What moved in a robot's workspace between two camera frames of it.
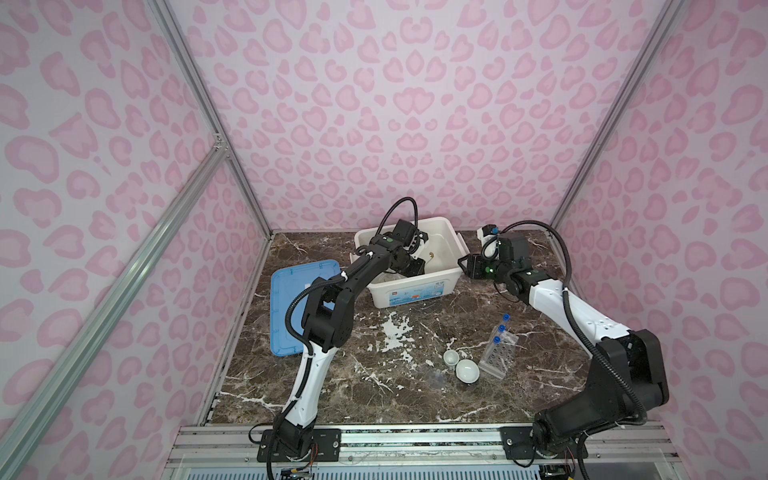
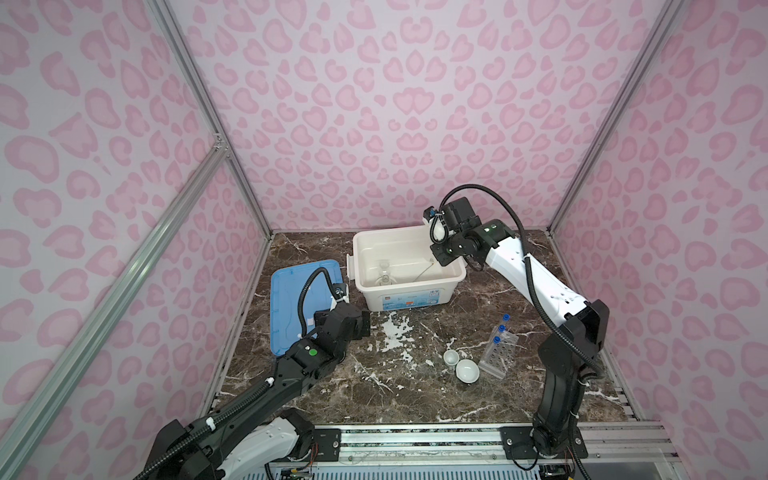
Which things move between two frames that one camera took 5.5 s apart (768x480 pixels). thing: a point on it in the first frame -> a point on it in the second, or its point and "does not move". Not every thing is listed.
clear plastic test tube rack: (499, 354) does not move
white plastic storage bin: (440, 280) does not move
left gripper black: (419, 266) -> (364, 325)
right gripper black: (474, 269) -> (438, 253)
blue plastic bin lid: (285, 284) does not move
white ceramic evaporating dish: (467, 371) does not move
